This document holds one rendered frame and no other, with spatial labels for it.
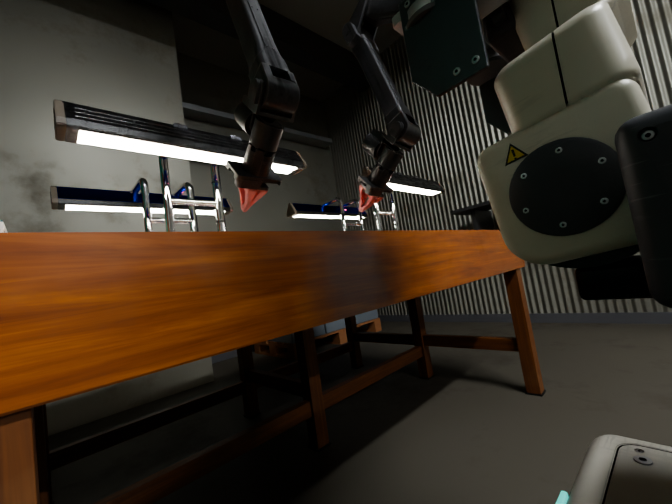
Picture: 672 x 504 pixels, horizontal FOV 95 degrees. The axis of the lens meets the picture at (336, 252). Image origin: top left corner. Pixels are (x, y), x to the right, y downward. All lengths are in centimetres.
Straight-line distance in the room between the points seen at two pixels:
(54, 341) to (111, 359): 6
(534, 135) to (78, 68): 301
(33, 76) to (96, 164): 63
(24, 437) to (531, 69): 67
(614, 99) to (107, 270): 58
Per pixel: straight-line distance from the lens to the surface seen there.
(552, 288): 327
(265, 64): 64
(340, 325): 321
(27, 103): 297
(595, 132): 42
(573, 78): 44
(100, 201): 138
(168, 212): 101
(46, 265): 47
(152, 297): 48
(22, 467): 50
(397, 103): 92
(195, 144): 90
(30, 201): 273
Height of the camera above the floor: 67
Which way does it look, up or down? 5 degrees up
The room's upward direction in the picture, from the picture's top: 9 degrees counter-clockwise
